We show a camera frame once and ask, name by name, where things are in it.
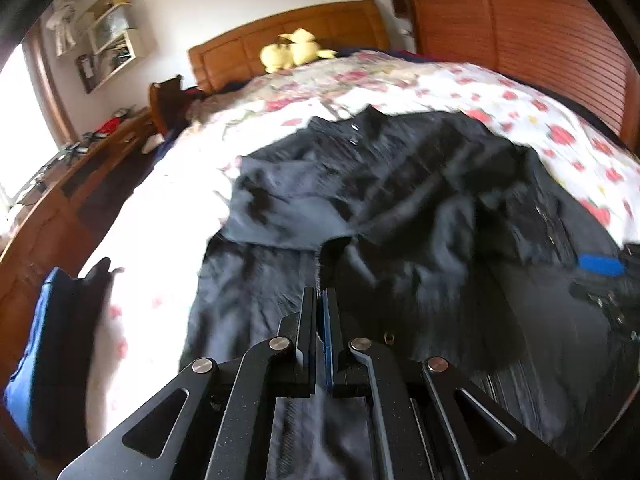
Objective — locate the floral bed sheet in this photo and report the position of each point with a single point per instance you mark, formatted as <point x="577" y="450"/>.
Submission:
<point x="157" y="241"/>

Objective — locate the tied white curtain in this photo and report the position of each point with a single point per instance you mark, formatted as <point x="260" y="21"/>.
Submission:
<point x="61" y="23"/>

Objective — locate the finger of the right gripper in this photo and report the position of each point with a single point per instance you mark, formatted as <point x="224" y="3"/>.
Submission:
<point x="601" y="265"/>

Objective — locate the wooden chair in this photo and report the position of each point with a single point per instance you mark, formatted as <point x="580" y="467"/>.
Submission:
<point x="167" y="99"/>

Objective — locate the red bowl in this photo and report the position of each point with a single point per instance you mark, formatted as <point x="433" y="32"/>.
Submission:
<point x="110" y="126"/>

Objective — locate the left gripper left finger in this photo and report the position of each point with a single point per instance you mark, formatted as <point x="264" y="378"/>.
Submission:
<point x="213" y="420"/>

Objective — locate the black jacket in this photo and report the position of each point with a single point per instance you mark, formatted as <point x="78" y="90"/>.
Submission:
<point x="440" y="239"/>

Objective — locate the wooden desk cabinet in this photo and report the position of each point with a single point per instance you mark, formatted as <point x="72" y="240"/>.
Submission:
<point x="54" y="236"/>

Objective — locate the white wall shelf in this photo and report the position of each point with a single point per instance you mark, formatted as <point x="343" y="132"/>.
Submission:
<point x="108" y="40"/>

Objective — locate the window with wooden frame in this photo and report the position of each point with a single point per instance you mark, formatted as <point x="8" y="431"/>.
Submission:
<point x="34" y="121"/>

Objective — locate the yellow plush toy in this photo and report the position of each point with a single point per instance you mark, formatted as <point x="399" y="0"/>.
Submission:
<point x="296" y="49"/>

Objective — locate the wooden headboard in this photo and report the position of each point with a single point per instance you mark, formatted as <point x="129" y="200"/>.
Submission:
<point x="234" y="55"/>

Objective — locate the wooden louvered wardrobe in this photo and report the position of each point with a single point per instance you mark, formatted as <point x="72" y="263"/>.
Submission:
<point x="562" y="46"/>

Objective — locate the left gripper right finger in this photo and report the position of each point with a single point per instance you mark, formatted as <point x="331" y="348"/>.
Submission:
<point x="427" y="420"/>

